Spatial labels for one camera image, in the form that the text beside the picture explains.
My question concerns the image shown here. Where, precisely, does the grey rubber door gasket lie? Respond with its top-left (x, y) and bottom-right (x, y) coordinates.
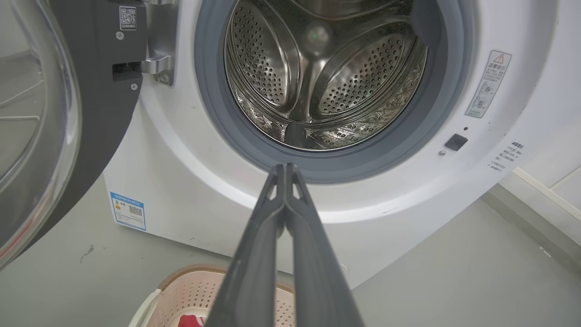
top-left (194, 0), bottom-right (475, 184)

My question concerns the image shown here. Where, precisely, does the cream perforated laundry basket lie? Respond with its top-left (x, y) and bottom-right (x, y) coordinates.
top-left (128, 265), bottom-right (295, 327)

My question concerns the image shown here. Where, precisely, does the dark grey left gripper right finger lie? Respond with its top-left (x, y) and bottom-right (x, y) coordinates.
top-left (286, 163), bottom-right (364, 327)

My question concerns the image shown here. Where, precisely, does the white text label sticker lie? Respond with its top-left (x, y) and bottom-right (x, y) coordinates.
top-left (488, 140), bottom-right (525, 172)

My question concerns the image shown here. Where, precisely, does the grey warning sticker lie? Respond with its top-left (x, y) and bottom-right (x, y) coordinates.
top-left (465, 50), bottom-right (512, 119)

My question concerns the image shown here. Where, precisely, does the white front-load washing machine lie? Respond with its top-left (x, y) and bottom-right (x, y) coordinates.
top-left (103, 0), bottom-right (581, 289)

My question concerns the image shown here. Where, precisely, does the stainless steel washing machine drum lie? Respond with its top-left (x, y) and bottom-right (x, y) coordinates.
top-left (224, 0), bottom-right (428, 151)

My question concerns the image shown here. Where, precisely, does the black door latch socket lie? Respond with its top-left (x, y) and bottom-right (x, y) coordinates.
top-left (444, 134), bottom-right (468, 151)

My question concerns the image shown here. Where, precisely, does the black glass washer door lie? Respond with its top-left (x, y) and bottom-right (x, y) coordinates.
top-left (0, 0), bottom-right (148, 268)

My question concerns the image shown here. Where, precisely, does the blue energy label sticker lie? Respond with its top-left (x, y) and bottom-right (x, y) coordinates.
top-left (110, 192), bottom-right (147, 231)

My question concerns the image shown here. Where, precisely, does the silver door hinge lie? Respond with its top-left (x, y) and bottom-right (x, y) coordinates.
top-left (141, 0), bottom-right (178, 87)

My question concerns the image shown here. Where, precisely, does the white QR code sticker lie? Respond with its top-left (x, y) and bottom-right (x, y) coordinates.
top-left (119, 5), bottom-right (137, 31)

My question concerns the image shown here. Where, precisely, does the red cloth garment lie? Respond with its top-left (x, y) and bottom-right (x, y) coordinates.
top-left (178, 313), bottom-right (206, 327)

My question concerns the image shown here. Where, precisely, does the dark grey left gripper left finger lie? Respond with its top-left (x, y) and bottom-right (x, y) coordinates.
top-left (207, 163), bottom-right (286, 327)

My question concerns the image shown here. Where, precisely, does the wall baseboard strip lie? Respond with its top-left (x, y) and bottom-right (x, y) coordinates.
top-left (481, 167), bottom-right (581, 273)

